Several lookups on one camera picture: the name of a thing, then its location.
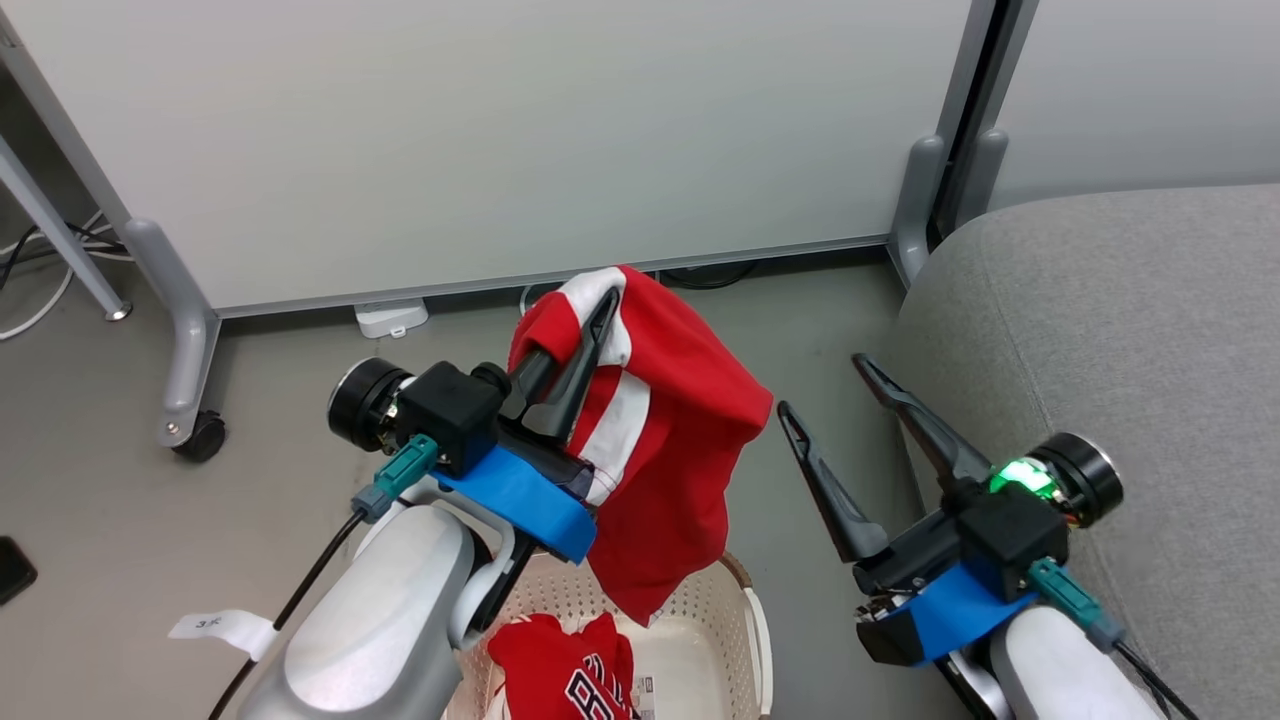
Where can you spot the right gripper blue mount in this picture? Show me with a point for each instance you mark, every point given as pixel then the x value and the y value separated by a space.
pixel 950 610

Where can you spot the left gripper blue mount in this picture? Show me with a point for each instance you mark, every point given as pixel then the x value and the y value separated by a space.
pixel 520 495

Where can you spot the red white striped garment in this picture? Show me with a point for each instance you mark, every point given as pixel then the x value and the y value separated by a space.
pixel 680 430

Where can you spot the red jersey with number print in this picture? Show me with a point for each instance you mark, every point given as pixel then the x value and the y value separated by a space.
pixel 545 665

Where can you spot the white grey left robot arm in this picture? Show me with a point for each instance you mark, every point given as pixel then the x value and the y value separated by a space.
pixel 380 600

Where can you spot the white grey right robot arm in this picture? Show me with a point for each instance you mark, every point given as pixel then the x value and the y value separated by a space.
pixel 1060 670

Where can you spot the cream perforated laundry basket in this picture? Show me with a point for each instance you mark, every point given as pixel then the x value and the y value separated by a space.
pixel 700 650

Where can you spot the large white partition panel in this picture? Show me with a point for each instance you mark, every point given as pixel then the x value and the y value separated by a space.
pixel 500 130

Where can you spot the grey curved partition foot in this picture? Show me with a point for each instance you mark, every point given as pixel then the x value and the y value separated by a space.
pixel 915 200

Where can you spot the grey fabric sofa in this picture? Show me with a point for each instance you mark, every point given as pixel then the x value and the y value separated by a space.
pixel 1130 350

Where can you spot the grey foot of narrow partition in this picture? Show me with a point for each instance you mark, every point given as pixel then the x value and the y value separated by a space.
pixel 985 175

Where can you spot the grey partition leg with caster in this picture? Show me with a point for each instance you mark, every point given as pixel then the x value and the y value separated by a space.
pixel 185 330

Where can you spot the narrow white partition panel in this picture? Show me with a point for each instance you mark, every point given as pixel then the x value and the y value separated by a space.
pixel 1140 90

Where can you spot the grey metal table leg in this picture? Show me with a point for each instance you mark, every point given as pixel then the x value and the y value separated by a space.
pixel 60 235

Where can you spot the flat black object on floor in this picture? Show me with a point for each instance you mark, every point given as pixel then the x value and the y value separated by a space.
pixel 14 570

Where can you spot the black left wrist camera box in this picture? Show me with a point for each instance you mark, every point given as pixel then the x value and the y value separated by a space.
pixel 450 410

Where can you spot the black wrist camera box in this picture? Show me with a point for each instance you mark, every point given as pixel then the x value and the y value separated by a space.
pixel 450 410
pixel 1010 535

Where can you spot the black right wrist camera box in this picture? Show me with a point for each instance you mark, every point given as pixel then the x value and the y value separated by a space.
pixel 1010 535

